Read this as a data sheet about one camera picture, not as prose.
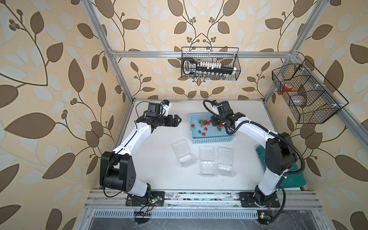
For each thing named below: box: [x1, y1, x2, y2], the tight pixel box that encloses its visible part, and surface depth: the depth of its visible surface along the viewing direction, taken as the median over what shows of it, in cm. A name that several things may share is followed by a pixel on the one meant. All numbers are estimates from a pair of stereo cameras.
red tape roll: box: [283, 83, 293, 92], surface depth 84 cm
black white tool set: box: [182, 57, 237, 80], surface depth 86 cm
